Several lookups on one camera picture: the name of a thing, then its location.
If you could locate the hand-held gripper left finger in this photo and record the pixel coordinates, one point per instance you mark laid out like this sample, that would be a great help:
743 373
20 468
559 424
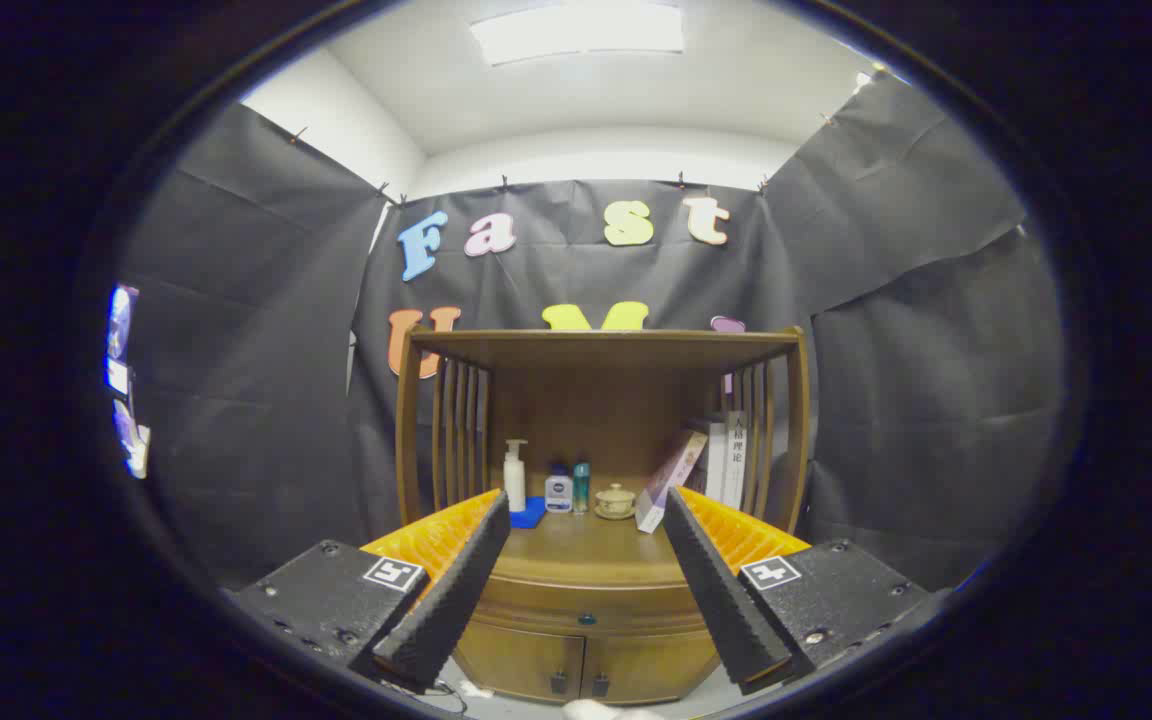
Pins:
456 590

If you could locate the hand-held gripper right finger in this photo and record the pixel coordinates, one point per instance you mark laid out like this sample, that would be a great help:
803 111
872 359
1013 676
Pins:
716 590

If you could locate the wooden cabinet door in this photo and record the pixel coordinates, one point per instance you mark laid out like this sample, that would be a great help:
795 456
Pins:
651 665
521 660

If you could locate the wooden countertop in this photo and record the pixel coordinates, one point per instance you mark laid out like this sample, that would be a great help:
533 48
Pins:
586 545

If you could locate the wooden cabinet with slatted shelf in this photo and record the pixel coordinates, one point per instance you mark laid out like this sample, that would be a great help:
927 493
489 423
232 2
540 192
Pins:
596 400

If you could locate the blue folded cloth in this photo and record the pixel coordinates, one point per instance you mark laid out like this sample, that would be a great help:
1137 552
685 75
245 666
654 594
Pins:
531 517

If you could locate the purple cover book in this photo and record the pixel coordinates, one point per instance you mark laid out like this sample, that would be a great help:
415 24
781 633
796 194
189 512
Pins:
666 485

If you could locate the white pump bottle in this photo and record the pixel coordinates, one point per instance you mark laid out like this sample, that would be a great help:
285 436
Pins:
515 485

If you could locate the patterned cover book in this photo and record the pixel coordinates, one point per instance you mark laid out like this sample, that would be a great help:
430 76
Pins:
714 460

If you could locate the white spine book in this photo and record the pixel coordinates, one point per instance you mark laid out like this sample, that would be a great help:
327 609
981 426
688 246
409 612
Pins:
735 460

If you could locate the beige lidded tea cup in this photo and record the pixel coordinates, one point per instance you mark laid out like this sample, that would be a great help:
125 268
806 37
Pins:
615 500

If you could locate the white bottle with blue cap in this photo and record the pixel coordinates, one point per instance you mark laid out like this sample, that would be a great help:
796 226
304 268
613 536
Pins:
558 495

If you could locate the slim teal bottle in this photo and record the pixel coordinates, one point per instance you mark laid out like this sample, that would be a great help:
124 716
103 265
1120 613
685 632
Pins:
581 490

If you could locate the ceiling light panel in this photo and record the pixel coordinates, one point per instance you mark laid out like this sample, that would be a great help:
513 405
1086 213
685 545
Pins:
576 30

